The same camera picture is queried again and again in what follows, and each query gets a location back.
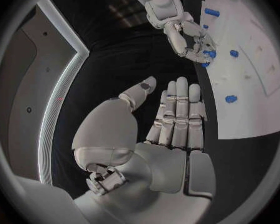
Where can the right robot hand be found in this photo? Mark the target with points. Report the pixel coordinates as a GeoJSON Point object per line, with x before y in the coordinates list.
{"type": "Point", "coordinates": [179, 39]}

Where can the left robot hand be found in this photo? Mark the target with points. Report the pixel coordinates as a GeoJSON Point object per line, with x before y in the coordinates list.
{"type": "Point", "coordinates": [158, 164]}

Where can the blue plug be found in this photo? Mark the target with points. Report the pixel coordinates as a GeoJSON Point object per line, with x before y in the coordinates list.
{"type": "Point", "coordinates": [210, 53]}

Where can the white task board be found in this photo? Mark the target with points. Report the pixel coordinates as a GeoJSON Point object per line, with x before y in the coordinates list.
{"type": "Point", "coordinates": [242, 89]}

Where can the small blue peg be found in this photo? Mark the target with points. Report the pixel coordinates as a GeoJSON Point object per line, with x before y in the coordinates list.
{"type": "Point", "coordinates": [205, 64]}
{"type": "Point", "coordinates": [205, 26]}

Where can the blue long cylinder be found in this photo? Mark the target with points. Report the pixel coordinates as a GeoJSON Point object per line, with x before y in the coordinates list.
{"type": "Point", "coordinates": [212, 12]}

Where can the blue short cylinder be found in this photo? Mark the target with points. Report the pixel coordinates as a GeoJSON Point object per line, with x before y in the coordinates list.
{"type": "Point", "coordinates": [231, 99]}

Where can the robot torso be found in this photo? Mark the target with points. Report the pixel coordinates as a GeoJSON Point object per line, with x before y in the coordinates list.
{"type": "Point", "coordinates": [25, 89]}

